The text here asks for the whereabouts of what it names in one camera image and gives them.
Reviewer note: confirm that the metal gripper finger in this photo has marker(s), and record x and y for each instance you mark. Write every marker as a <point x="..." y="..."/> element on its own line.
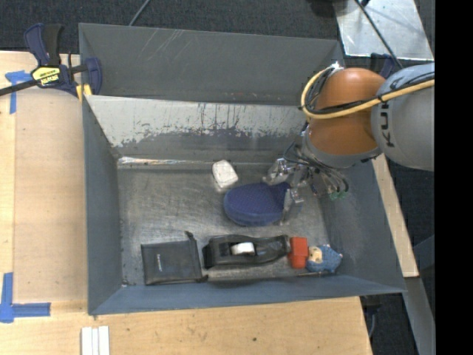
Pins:
<point x="278" y="170"/>
<point x="292" y="203"/>

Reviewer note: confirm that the blue oval pouch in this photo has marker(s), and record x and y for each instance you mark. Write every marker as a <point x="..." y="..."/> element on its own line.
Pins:
<point x="251" y="203"/>

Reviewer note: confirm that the red block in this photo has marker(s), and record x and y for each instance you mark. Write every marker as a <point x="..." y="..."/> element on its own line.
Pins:
<point x="297" y="251"/>

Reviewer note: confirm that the small white box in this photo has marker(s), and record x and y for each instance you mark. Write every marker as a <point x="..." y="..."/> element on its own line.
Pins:
<point x="224" y="174"/>

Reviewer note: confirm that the blue toy hedgehog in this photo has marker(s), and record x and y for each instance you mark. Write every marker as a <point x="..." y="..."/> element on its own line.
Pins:
<point x="327" y="261"/>

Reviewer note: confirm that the black tape dispenser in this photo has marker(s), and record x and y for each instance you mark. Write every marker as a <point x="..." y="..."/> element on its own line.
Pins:
<point x="221" y="253"/>

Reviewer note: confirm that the grey metal bin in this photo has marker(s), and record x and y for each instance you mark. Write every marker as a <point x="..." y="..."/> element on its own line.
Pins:
<point x="166" y="213"/>

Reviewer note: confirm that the pale wood board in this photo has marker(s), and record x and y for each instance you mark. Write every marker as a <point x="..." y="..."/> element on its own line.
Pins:
<point x="48" y="198"/>

